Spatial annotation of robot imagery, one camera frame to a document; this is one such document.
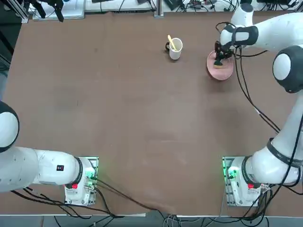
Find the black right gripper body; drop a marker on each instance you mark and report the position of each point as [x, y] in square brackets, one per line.
[225, 52]

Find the green and yellow sponge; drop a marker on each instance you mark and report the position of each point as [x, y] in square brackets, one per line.
[219, 66]

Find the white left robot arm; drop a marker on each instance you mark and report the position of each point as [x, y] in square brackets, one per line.
[47, 168]

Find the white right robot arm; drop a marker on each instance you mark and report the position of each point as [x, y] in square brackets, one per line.
[279, 33]

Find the pink plate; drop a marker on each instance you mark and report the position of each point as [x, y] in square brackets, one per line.
[225, 71]

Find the white tray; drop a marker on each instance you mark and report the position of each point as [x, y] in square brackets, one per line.
[73, 13]

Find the white smiley cup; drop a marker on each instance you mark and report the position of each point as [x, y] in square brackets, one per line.
[175, 53]

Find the yellow spoon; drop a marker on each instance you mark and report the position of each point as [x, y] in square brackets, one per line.
[171, 41]

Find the black power adapter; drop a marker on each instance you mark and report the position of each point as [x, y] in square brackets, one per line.
[174, 3]

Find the silver aluminium post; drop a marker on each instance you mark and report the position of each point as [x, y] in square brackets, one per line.
[22, 11]
[158, 9]

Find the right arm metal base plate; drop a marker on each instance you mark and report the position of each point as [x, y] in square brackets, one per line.
[226, 196]

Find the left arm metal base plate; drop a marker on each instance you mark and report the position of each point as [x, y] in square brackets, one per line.
[93, 201]

